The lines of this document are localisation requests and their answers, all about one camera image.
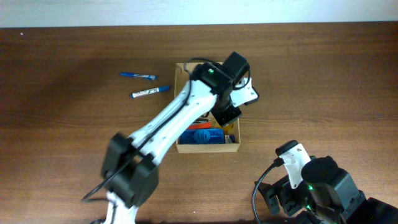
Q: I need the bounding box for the white blue staples box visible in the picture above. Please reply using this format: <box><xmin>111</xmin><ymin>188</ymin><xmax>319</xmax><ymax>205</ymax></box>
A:
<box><xmin>224</xmin><ymin>134</ymin><xmax>235</xmax><ymax>144</ymax></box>

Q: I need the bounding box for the cardboard box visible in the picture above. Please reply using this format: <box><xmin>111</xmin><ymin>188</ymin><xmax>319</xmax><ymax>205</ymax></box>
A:
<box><xmin>174</xmin><ymin>63</ymin><xmax>241</xmax><ymax>153</ymax></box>

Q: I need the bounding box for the blue whiteboard marker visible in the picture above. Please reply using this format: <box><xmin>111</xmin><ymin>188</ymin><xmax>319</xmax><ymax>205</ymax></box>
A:
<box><xmin>130</xmin><ymin>85</ymin><xmax>170</xmax><ymax>98</ymax></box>

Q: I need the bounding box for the blue plastic tray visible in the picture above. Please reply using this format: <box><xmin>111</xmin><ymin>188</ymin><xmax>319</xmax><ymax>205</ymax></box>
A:
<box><xmin>178</xmin><ymin>129</ymin><xmax>225</xmax><ymax>144</ymax></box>

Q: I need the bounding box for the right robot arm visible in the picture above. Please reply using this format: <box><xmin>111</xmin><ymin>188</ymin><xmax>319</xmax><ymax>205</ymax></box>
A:
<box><xmin>252</xmin><ymin>156</ymin><xmax>397</xmax><ymax>224</ymax></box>

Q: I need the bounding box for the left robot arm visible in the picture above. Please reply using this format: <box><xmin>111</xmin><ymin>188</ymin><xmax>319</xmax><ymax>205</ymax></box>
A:
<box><xmin>101</xmin><ymin>52</ymin><xmax>251</xmax><ymax>223</ymax></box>

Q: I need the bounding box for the yellow tape roll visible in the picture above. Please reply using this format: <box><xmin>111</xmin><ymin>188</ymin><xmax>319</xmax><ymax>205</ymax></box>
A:
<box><xmin>221</xmin><ymin>123</ymin><xmax>234</xmax><ymax>132</ymax></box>

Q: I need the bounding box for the blue ballpoint pen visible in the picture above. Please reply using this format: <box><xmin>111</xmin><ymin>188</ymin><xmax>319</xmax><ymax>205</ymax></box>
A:
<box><xmin>119</xmin><ymin>72</ymin><xmax>158</xmax><ymax>80</ymax></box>

